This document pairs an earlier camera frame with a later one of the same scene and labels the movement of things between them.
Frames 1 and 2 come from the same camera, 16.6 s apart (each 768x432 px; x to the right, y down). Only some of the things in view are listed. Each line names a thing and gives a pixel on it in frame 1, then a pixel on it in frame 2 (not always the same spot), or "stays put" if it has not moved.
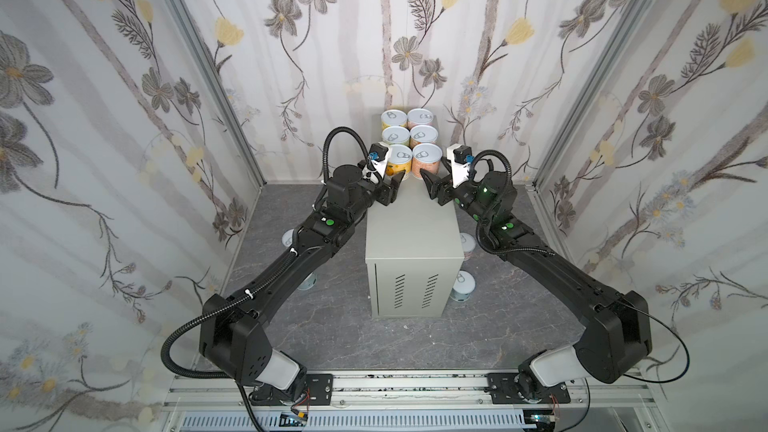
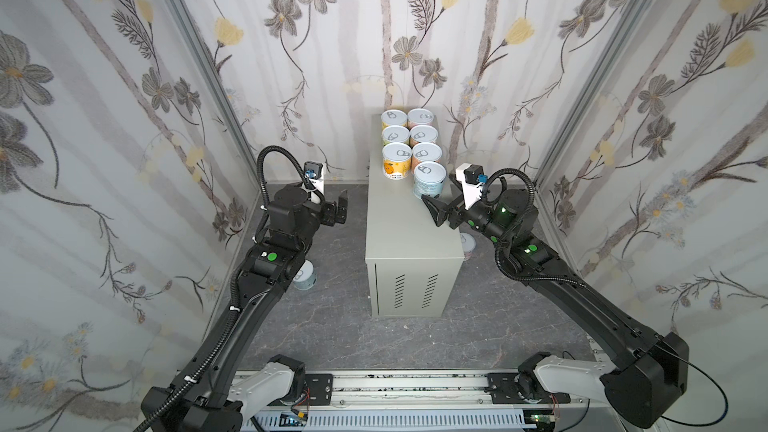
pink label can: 419,117 stays put
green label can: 396,135 stays put
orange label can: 399,160 stays put
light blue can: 463,287 → 428,178
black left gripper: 387,194 → 329,216
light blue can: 309,283 stays put
